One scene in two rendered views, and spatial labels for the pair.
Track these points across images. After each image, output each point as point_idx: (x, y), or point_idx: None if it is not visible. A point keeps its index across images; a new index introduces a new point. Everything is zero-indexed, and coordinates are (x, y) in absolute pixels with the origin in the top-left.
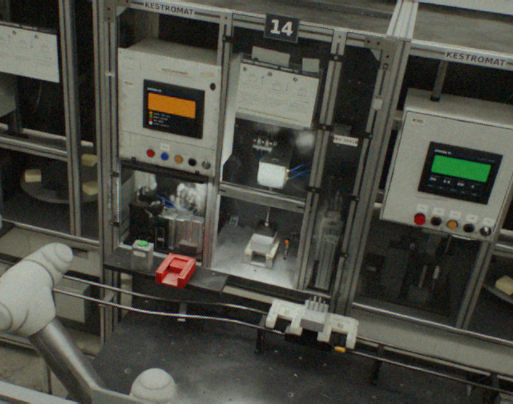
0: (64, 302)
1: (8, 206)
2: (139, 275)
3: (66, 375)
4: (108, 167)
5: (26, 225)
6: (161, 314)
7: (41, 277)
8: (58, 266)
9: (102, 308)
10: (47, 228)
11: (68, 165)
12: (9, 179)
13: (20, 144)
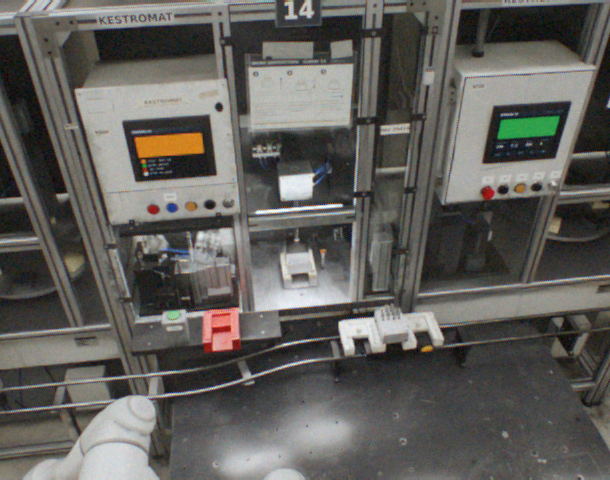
0: (82, 395)
1: None
2: (180, 349)
3: None
4: (99, 241)
5: (9, 335)
6: (226, 386)
7: (135, 461)
8: (145, 431)
9: (133, 388)
10: (38, 330)
11: (44, 253)
12: None
13: None
